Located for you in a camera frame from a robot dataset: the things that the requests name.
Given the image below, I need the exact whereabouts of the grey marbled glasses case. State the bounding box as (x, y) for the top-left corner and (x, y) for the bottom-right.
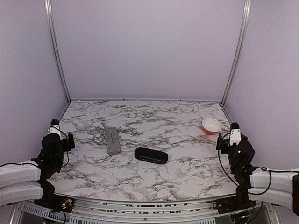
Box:
(104, 127), (121, 156)

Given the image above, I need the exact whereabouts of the black glasses case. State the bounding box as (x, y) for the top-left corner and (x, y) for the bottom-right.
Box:
(134, 147), (169, 164)

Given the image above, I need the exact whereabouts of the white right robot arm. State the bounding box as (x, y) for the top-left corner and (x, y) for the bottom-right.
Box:
(216, 133), (299, 215)

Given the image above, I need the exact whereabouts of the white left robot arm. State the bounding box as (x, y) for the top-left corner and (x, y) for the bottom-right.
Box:
(0, 133), (75, 210)

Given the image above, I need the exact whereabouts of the orange bowl white inside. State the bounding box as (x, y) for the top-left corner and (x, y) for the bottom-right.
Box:
(202, 118), (222, 135)

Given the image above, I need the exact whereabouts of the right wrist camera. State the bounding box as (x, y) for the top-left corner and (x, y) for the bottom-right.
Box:
(229, 122), (241, 146)

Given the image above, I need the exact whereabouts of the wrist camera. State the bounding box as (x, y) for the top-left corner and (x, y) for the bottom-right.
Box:
(48, 119), (62, 139)
(229, 122), (241, 146)

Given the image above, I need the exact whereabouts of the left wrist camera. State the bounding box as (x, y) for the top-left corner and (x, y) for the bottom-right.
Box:
(48, 119), (62, 139)

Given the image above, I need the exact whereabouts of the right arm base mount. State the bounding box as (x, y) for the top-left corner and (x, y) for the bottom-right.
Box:
(214, 187), (256, 214)

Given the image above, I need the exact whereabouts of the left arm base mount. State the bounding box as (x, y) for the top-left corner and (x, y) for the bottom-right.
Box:
(34, 180), (75, 213)

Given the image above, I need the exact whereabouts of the aluminium front rail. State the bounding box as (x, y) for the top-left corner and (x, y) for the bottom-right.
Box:
(9, 184), (281, 224)

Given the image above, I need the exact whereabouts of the aluminium frame post right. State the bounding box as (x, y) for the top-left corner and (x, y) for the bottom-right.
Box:
(221, 0), (252, 107)

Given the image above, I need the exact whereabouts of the aluminium frame post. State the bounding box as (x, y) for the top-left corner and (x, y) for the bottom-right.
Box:
(221, 0), (252, 107)
(44, 0), (71, 105)

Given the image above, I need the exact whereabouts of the aluminium frame post left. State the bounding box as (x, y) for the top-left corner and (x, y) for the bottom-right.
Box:
(44, 0), (71, 105)

